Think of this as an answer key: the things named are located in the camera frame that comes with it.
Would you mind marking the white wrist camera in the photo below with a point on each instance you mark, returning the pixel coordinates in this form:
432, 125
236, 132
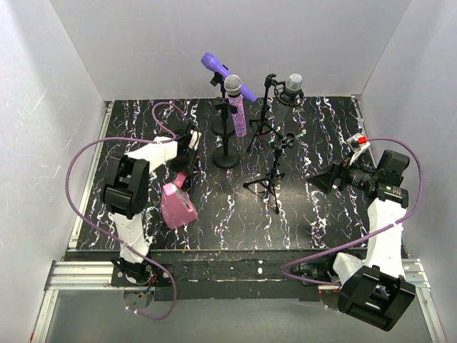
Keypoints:
358, 144
195, 139

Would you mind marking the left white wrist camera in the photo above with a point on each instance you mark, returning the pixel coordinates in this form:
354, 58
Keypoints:
195, 139

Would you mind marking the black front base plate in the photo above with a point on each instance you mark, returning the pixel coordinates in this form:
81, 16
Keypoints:
235, 274

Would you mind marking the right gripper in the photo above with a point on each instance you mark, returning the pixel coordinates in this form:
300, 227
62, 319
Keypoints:
341, 174

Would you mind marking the pink microphone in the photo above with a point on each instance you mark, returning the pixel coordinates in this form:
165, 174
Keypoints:
180, 179

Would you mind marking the silver microphone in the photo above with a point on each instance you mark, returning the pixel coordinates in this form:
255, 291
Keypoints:
292, 92

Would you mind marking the black round-base stand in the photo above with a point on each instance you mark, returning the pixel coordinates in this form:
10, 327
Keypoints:
217, 125
225, 156

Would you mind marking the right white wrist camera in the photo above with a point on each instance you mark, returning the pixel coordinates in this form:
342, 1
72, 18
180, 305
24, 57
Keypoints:
358, 144

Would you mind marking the purple glitter microphone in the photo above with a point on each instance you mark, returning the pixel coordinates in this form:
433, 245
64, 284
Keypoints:
232, 85

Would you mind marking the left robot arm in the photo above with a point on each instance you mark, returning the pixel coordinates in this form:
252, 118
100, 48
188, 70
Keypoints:
126, 190

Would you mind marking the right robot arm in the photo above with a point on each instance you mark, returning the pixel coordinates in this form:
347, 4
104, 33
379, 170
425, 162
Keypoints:
373, 289

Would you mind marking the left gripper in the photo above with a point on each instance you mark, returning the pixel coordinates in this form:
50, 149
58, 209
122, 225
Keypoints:
186, 157

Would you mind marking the pink microphone holder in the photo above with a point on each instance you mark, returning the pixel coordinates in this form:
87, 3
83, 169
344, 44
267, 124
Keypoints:
177, 209

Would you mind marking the black tripod shock-mount stand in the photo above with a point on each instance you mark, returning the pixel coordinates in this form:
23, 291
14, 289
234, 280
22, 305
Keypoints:
262, 125

